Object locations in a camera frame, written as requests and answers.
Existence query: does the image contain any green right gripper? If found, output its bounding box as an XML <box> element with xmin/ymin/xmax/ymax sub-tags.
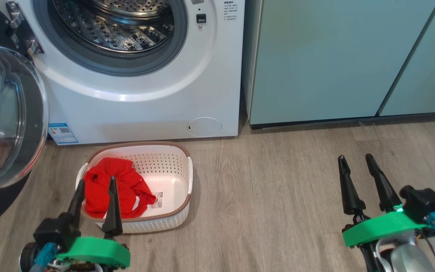
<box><xmin>338</xmin><ymin>153</ymin><xmax>429</xmax><ymax>272</ymax></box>

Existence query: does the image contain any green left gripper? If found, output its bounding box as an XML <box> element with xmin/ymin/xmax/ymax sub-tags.
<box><xmin>19</xmin><ymin>176</ymin><xmax>131</xmax><ymax>272</ymax></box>

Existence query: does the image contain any red garment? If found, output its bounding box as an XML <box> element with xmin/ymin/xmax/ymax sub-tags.
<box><xmin>83</xmin><ymin>158</ymin><xmax>157</xmax><ymax>219</ymax></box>

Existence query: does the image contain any washing machine door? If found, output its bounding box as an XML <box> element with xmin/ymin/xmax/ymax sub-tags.
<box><xmin>0</xmin><ymin>0</ymin><xmax>49</xmax><ymax>234</ymax></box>

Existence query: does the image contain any white front-load washing machine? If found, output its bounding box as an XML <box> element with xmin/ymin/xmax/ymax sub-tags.
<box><xmin>0</xmin><ymin>0</ymin><xmax>245</xmax><ymax>146</ymax></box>

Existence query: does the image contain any stainless steel washing machine drum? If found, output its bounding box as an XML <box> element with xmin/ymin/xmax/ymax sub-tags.
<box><xmin>51</xmin><ymin>0</ymin><xmax>175</xmax><ymax>53</ymax></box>

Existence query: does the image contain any metal door hinge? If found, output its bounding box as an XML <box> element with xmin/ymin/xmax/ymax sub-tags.
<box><xmin>6</xmin><ymin>2</ymin><xmax>44</xmax><ymax>57</ymax></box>

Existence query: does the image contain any blue energy label sticker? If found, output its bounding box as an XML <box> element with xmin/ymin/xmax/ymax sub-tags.
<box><xmin>48</xmin><ymin>123</ymin><xmax>78</xmax><ymax>145</ymax></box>

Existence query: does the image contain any white basket with brown rim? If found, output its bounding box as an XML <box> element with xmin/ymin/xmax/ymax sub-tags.
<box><xmin>75</xmin><ymin>141</ymin><xmax>193</xmax><ymax>234</ymax></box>

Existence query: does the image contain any round white filter cover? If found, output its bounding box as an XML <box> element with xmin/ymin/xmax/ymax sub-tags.
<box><xmin>187</xmin><ymin>117</ymin><xmax>222</xmax><ymax>138</ymax></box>

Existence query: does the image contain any pale green cabinet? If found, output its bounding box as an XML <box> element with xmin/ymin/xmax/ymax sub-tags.
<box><xmin>242</xmin><ymin>0</ymin><xmax>435</xmax><ymax>130</ymax></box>

